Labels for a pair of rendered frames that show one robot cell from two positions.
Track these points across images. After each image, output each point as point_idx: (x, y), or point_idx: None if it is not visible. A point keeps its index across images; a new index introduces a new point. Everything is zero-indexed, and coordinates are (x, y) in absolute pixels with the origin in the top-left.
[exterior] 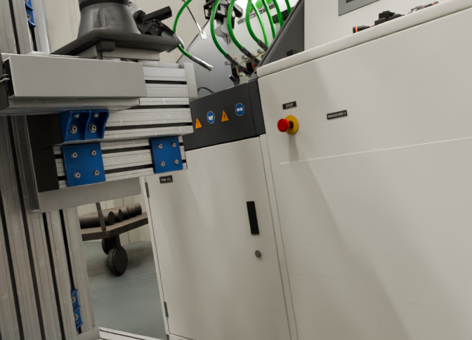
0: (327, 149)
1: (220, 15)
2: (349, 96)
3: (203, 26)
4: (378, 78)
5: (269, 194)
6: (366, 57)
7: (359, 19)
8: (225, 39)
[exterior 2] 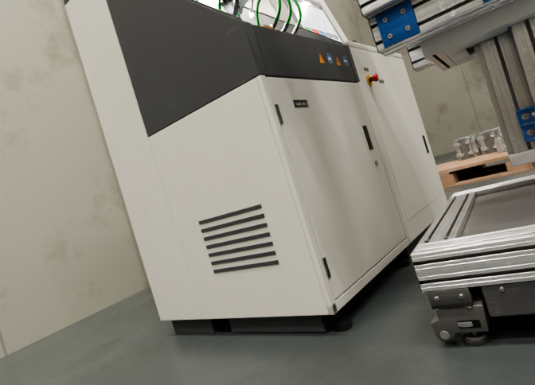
0: (383, 97)
1: None
2: (382, 74)
3: None
4: (387, 70)
5: (370, 121)
6: (382, 60)
7: None
8: (238, 9)
